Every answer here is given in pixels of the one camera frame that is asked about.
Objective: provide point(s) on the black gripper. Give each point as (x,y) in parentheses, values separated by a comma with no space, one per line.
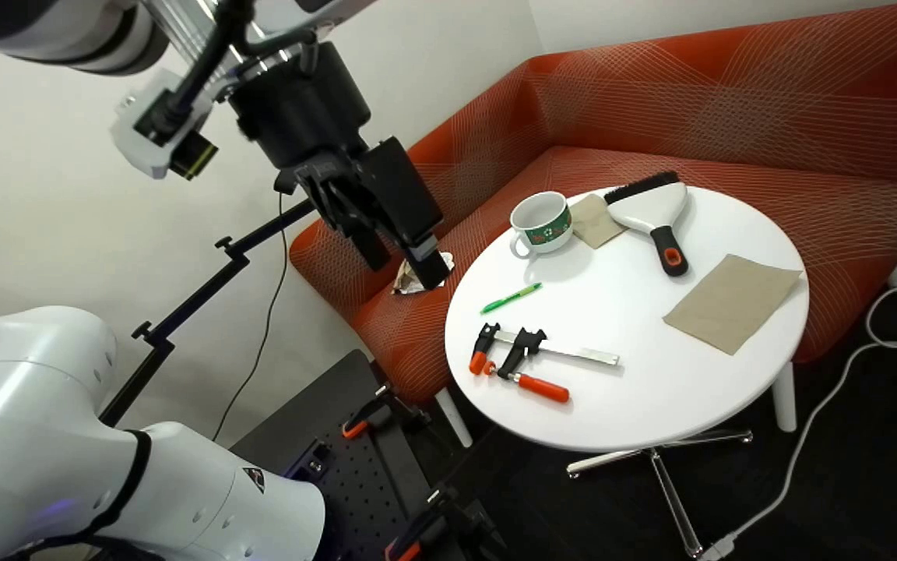
(296,110)

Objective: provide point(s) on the green pen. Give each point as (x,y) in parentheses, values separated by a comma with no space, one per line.
(511,297)

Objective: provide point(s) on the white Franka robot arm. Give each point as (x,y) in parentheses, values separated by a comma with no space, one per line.
(33,425)

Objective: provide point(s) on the black jointed stand arm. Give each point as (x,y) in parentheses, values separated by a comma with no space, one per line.
(193,301)

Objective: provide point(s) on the white cup with green print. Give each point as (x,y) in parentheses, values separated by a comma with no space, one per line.
(543,222)

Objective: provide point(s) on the crumpled paper wrapper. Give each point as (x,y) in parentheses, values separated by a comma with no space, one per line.
(406,283)

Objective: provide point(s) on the small tan square pad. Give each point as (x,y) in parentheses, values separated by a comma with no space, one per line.
(595,219)

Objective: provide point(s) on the round white table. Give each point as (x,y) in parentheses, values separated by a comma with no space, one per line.
(637,385)

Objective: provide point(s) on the large tan cardboard sheet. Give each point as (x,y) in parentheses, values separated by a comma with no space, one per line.
(732,301)

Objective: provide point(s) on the metal stand legs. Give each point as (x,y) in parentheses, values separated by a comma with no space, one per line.
(669,479)

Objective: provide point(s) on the red-orange sofa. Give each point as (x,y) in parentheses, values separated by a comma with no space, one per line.
(780,96)

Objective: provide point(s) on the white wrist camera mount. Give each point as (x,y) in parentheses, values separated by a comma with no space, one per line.
(154,129)

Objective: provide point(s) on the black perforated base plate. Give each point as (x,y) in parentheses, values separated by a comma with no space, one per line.
(365,487)

